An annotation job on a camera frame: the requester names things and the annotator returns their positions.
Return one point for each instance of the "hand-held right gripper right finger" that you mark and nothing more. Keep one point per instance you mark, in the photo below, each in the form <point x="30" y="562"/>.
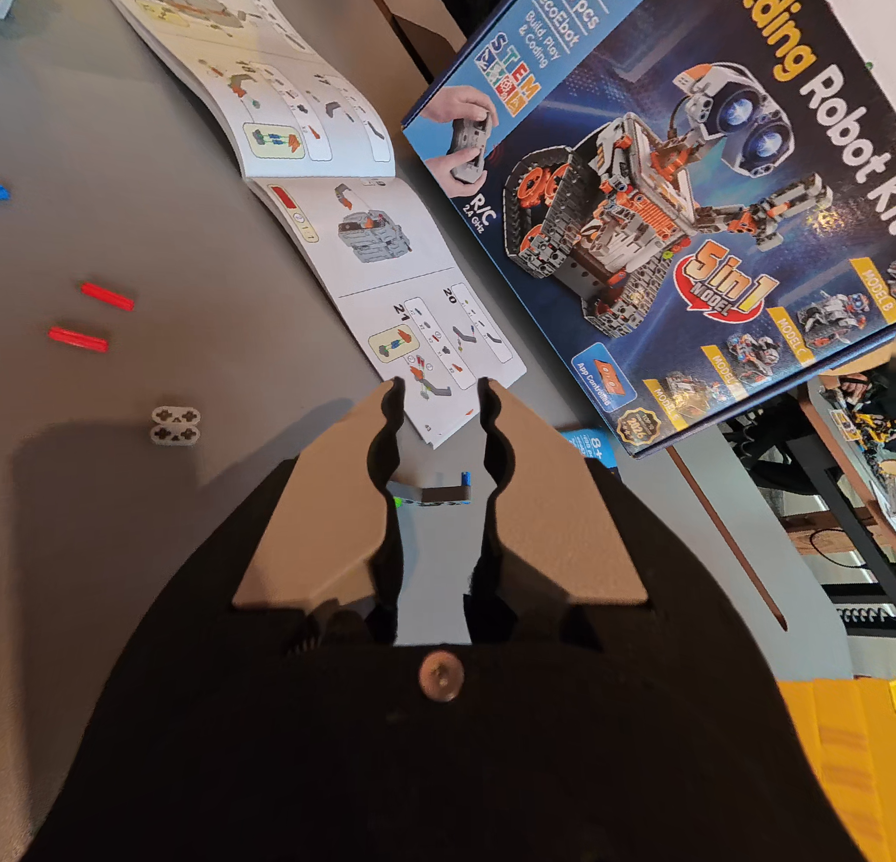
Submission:
<point x="567" y="526"/>

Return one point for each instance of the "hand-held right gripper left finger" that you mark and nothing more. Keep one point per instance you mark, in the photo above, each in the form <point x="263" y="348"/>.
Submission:
<point x="315" y="526"/>

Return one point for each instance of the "dark grey beam with pins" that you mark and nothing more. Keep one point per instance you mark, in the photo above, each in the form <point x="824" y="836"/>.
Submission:
<point x="441" y="494"/>

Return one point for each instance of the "light grey cross-hole connector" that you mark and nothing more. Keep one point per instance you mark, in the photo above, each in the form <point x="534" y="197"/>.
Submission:
<point x="176" y="415"/>
<point x="175" y="434"/>

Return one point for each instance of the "grey desk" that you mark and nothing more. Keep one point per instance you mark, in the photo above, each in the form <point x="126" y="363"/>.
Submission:
<point x="175" y="211"/>

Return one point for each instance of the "blue manual booklet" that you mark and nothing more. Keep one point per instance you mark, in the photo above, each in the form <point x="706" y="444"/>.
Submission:
<point x="591" y="449"/>

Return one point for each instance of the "wood-edged table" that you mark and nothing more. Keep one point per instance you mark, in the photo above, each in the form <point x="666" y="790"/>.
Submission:
<point x="819" y="403"/>

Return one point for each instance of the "red axle pin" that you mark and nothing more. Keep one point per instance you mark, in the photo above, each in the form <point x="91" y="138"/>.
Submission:
<point x="106" y="296"/>
<point x="78" y="338"/>

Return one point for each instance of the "open instruction booklet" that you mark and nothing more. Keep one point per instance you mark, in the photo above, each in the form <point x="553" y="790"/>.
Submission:
<point x="315" y="211"/>

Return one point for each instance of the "yellow brick model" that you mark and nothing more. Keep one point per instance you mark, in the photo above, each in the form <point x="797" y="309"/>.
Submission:
<point x="868" y="431"/>

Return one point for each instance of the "blue robot kit box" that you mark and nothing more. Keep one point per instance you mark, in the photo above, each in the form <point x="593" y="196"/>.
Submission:
<point x="630" y="176"/>

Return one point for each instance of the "yellow plastic bin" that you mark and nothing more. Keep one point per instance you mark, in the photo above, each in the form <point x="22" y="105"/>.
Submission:
<point x="847" y="771"/>

